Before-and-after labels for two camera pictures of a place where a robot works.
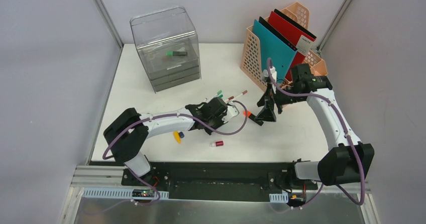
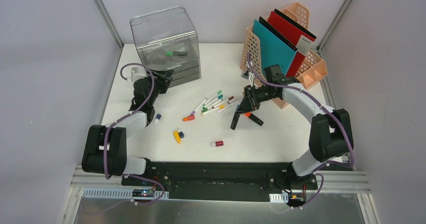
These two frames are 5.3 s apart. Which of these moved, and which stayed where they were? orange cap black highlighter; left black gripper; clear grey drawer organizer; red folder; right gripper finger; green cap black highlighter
Moved: left black gripper; right gripper finger
Stayed: orange cap black highlighter; red folder; clear grey drawer organizer; green cap black highlighter
